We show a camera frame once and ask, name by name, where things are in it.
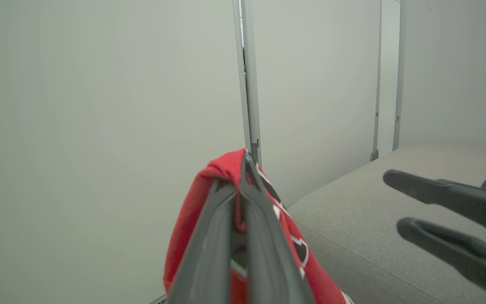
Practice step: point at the white partition panel grey frame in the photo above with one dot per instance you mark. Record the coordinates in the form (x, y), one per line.
(319, 84)
(99, 126)
(458, 76)

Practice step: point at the grey fabric sofa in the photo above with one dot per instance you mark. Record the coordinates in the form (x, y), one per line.
(352, 236)

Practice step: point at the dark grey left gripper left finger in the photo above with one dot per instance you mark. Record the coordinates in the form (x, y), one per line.
(209, 261)

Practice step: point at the red printed clothing item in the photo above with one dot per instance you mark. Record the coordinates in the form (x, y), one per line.
(184, 236)

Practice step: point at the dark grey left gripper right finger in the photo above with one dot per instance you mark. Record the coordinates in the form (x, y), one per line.
(268, 261)

